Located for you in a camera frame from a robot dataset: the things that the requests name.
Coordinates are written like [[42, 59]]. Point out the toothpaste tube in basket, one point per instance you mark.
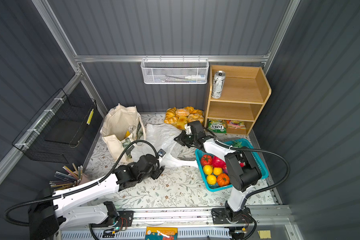
[[196, 78]]

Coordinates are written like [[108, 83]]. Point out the black wire wall basket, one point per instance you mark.
[[57, 132]]

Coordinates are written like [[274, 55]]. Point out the colourful book at front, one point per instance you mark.
[[161, 233]]

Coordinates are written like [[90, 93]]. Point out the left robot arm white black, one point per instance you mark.
[[44, 217]]

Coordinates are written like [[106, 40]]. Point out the silver can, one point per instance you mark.
[[131, 128], [218, 84]]

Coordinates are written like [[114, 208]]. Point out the wooden shelf unit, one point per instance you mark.
[[245, 93]]

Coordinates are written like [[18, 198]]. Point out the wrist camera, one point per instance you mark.
[[161, 153], [188, 129]]

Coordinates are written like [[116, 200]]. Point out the bread rolls cluster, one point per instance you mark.
[[180, 117]]

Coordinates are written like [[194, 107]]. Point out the yellow lemon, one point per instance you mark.
[[217, 171], [208, 170], [211, 179]]

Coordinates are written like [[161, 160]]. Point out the yellow snack packet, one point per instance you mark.
[[128, 133]]

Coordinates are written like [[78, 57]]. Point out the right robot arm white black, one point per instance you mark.
[[240, 194]]

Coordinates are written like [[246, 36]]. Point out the yellow sticky note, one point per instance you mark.
[[264, 234]]

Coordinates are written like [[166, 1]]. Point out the cream canvas tote bag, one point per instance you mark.
[[115, 127]]

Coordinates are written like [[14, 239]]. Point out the pink dragon fruit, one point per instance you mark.
[[218, 163]]

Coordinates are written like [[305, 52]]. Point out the green snack packet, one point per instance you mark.
[[217, 126]]

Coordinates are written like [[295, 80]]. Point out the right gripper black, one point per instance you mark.
[[181, 137]]

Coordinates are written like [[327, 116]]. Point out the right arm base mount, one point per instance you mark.
[[223, 216]]

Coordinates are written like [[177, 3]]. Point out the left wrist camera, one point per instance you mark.
[[161, 153]]

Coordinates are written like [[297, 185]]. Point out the floral table mat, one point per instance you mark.
[[175, 188]]

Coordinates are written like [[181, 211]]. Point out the red tomato toy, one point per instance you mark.
[[206, 160]]

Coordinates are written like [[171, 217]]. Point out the yellow lemon lower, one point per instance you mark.
[[211, 179]]

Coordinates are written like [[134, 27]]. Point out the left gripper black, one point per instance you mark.
[[158, 171]]

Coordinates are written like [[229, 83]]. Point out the white plastic grocery bag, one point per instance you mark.
[[162, 138]]

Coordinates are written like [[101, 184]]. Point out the coloured pencils bundle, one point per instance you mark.
[[68, 178]]

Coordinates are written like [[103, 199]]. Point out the yellow lemon upper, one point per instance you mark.
[[208, 170]]

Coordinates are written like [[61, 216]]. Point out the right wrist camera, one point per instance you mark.
[[188, 129]]

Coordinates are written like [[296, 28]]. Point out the white wire wall basket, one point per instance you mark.
[[173, 71]]

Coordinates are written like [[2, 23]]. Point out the yellow lemon middle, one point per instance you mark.
[[217, 171]]

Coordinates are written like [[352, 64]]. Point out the pink snack packet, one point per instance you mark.
[[232, 124]]

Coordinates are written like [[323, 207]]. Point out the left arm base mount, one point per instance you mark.
[[123, 219]]

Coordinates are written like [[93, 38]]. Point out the teal plastic fruit basket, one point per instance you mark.
[[253, 167]]

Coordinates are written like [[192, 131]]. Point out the orange pumpkin toy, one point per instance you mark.
[[223, 180]]

